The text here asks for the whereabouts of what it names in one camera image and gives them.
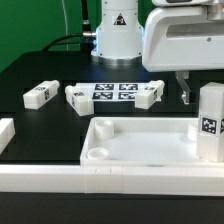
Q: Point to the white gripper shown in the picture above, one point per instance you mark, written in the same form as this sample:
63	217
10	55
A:
182	39

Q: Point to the white desk top tray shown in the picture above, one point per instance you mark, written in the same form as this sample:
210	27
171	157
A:
141	142

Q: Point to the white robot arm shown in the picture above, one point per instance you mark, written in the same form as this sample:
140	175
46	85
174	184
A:
119	37

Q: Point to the white left obstacle block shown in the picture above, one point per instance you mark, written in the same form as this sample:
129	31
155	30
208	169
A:
7	132

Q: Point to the white front obstacle bar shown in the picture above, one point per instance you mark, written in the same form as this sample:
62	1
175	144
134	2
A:
118	180

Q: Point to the white marker base plate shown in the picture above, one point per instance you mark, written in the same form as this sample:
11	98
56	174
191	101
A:
116	92

